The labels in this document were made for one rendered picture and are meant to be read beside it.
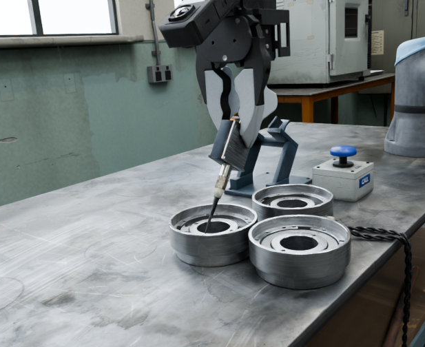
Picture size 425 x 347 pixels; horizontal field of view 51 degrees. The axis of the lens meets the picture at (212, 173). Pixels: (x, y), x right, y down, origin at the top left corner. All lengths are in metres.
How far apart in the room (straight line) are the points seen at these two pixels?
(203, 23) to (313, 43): 2.40
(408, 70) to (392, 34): 3.47
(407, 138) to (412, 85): 0.10
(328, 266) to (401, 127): 0.59
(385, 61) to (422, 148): 3.52
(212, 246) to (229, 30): 0.23
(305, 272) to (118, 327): 0.18
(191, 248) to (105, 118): 1.89
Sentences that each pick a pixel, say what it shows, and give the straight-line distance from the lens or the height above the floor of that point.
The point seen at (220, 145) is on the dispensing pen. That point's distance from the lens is 0.51.
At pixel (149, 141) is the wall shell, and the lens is 2.55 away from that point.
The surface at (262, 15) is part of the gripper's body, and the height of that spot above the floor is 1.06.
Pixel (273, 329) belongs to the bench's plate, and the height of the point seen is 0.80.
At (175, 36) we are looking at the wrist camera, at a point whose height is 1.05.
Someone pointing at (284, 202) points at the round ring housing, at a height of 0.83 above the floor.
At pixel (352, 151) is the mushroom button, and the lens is 0.71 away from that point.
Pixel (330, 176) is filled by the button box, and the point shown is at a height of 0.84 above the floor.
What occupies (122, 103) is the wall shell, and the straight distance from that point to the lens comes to 2.42.
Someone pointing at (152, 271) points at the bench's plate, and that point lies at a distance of 0.51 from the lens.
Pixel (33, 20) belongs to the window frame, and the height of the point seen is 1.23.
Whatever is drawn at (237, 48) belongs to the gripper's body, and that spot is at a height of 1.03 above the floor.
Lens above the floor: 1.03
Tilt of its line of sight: 15 degrees down
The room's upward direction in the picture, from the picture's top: 4 degrees counter-clockwise
